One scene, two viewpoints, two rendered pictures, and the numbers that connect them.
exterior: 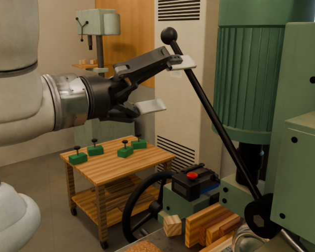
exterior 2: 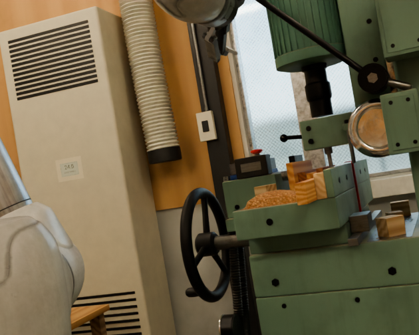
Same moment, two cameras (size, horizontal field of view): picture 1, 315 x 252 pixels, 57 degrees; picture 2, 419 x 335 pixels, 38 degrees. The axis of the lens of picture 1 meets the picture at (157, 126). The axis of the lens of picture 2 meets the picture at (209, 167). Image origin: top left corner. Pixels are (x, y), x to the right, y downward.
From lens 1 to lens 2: 102 cm
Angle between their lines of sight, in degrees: 37
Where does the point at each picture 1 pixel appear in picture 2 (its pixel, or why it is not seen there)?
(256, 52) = not seen: outside the picture
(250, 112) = (320, 28)
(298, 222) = (404, 42)
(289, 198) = (393, 30)
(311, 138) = not seen: outside the picture
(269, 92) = (329, 10)
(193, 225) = (294, 171)
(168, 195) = (234, 189)
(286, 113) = (350, 14)
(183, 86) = (88, 190)
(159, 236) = not seen: hidden behind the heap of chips
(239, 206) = (328, 135)
